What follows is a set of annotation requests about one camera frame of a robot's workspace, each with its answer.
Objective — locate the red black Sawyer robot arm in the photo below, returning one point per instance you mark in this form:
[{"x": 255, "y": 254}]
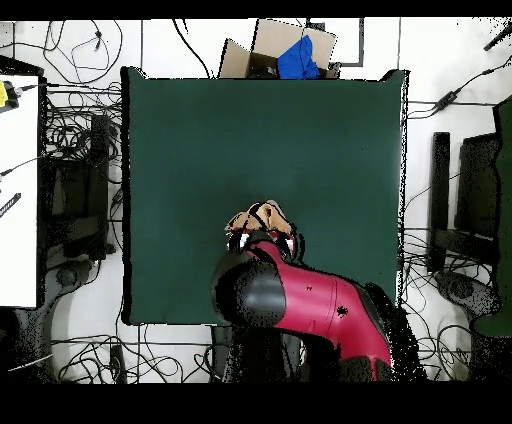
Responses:
[{"x": 320, "y": 308}]

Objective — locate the black chair base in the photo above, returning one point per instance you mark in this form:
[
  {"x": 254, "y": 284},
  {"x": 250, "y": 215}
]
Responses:
[
  {"x": 68, "y": 276},
  {"x": 460, "y": 288}
]

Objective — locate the blue garment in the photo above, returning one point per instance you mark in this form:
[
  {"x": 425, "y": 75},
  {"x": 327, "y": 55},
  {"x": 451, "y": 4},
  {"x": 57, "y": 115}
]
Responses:
[{"x": 298, "y": 60}]

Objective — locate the white desk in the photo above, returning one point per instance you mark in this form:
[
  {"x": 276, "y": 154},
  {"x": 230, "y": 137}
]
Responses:
[{"x": 18, "y": 248}]

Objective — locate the black flat strip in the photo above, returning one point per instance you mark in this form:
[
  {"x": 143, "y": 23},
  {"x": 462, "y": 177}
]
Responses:
[{"x": 11, "y": 203}]

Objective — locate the black rod-shaped object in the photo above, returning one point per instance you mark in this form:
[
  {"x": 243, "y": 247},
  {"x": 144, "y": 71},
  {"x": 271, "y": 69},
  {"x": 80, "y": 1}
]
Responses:
[{"x": 498, "y": 38}]

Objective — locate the dark green table cloth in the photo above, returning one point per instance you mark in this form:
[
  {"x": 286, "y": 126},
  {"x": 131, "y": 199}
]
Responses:
[
  {"x": 504, "y": 240},
  {"x": 280, "y": 140}
]

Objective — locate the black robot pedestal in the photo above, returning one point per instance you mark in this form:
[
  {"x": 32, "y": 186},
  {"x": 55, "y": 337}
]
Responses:
[{"x": 256, "y": 356}]

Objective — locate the tan terry towel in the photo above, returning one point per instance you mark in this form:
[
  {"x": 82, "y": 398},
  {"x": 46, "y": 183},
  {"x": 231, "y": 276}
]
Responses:
[{"x": 280, "y": 222}]

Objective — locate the open cardboard box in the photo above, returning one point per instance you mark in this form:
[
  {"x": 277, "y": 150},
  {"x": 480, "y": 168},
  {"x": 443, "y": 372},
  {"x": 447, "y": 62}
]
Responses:
[{"x": 272, "y": 38}]

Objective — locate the black power strip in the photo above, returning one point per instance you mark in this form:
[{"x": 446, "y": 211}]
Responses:
[{"x": 118, "y": 364}]

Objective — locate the black equipment stand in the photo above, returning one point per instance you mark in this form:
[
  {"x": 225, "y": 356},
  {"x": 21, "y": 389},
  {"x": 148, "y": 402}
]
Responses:
[
  {"x": 76, "y": 192},
  {"x": 440, "y": 180}
]

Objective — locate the yellow and black tool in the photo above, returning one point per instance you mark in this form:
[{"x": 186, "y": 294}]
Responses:
[{"x": 2, "y": 96}]

